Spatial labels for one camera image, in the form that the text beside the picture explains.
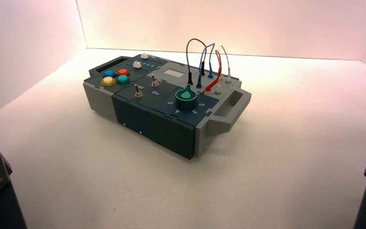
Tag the yellow push button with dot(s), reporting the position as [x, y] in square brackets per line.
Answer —
[108, 82]

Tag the metal toggle switch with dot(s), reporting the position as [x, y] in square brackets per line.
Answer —
[138, 92]
[154, 82]

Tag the green rotary knob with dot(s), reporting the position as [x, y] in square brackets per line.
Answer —
[186, 99]

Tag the teal push button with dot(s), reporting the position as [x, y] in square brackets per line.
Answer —
[123, 79]

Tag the blue push button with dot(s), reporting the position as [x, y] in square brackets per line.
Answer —
[109, 74]

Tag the grey and blue task box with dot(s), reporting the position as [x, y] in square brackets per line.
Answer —
[157, 126]

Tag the red push button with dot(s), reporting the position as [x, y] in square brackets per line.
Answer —
[123, 72]

